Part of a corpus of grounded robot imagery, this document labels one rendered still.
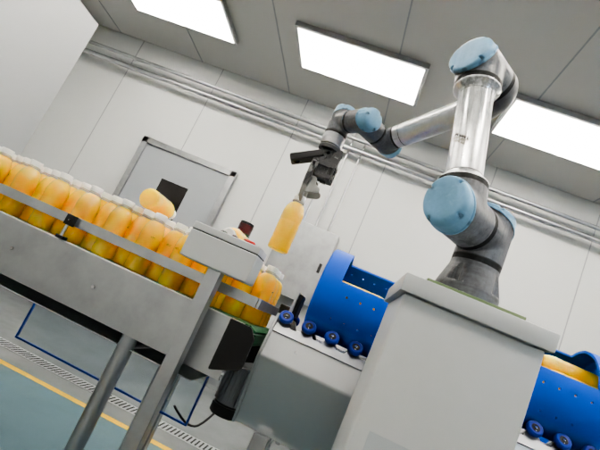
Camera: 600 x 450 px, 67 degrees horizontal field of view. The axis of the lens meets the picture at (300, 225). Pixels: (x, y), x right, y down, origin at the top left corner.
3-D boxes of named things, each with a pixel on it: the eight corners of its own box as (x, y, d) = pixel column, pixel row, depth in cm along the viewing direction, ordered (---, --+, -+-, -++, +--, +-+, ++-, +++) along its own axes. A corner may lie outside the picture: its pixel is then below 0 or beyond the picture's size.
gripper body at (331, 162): (329, 180, 143) (343, 147, 146) (304, 170, 145) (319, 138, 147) (329, 188, 151) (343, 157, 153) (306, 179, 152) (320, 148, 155)
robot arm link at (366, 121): (392, 121, 145) (368, 124, 154) (371, 101, 139) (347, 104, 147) (383, 142, 144) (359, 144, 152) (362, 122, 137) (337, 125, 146)
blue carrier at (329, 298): (608, 466, 115) (636, 361, 121) (298, 326, 132) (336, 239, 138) (557, 444, 143) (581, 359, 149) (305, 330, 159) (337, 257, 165)
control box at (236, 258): (245, 282, 117) (262, 246, 119) (179, 253, 120) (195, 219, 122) (253, 287, 126) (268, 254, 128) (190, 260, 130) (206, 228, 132)
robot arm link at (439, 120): (530, 86, 127) (386, 140, 160) (515, 61, 120) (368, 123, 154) (532, 118, 122) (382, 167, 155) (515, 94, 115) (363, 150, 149)
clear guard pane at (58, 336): (185, 423, 167) (240, 302, 176) (17, 336, 181) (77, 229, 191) (185, 423, 167) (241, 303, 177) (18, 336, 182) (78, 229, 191)
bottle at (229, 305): (243, 320, 144) (267, 268, 148) (230, 316, 138) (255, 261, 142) (227, 312, 148) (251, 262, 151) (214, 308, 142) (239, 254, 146)
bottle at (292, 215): (272, 247, 138) (296, 194, 142) (262, 245, 144) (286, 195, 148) (290, 256, 142) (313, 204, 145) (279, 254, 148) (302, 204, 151)
